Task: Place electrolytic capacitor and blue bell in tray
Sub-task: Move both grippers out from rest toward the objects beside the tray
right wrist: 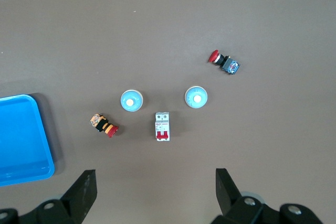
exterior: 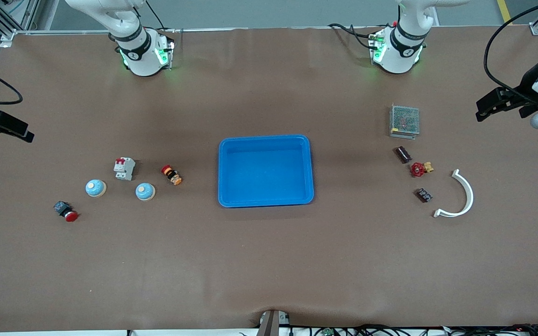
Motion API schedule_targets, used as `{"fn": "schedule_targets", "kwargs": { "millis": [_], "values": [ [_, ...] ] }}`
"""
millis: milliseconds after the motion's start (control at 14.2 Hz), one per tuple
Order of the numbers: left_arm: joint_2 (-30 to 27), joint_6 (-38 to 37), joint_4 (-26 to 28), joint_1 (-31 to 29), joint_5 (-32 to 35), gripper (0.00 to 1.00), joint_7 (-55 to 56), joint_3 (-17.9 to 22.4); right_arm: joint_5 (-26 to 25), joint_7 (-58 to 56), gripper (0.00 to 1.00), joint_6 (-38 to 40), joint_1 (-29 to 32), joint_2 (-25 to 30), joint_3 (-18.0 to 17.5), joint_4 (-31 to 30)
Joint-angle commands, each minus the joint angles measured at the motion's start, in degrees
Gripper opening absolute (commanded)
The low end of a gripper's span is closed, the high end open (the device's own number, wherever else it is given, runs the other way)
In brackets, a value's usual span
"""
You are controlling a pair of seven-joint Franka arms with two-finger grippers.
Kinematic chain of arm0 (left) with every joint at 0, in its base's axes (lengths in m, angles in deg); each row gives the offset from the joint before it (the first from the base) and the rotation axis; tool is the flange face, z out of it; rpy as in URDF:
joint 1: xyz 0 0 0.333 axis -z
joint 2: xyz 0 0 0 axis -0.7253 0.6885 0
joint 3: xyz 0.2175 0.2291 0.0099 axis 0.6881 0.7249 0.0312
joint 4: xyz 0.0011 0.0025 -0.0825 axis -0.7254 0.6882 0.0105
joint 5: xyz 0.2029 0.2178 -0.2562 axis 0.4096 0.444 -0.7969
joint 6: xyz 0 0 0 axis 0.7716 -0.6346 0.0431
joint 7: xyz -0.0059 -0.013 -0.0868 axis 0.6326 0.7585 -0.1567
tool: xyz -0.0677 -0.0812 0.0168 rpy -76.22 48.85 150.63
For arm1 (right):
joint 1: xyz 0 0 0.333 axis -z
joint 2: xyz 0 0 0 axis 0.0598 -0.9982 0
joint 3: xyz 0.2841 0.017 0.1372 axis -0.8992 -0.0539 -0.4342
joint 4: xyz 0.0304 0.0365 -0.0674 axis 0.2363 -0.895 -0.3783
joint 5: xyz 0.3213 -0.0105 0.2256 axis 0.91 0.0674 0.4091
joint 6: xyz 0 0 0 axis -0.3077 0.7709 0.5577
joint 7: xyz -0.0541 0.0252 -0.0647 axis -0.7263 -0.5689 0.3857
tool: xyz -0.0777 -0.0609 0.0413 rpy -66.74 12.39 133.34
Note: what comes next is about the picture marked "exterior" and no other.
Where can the blue plastic tray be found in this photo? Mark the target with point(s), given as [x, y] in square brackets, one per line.
[264, 172]

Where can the blue desk bell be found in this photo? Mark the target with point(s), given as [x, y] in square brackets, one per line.
[95, 188]
[145, 192]

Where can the white red circuit breaker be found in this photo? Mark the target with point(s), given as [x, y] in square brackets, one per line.
[124, 169]

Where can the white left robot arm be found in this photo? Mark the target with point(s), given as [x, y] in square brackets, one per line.
[397, 49]

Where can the metal mesh power supply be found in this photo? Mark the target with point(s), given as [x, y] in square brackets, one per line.
[404, 120]

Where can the large black electrolytic capacitor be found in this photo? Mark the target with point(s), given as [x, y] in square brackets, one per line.
[402, 154]

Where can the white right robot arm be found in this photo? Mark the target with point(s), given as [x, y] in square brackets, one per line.
[140, 51]

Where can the grey camera stand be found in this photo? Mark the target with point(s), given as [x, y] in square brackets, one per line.
[271, 324]

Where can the red push button black body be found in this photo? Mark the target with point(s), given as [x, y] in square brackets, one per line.
[66, 211]

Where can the white curved plastic bracket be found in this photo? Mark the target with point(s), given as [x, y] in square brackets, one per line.
[470, 192]

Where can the orange black emergency stop button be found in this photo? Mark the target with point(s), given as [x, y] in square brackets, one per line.
[172, 176]

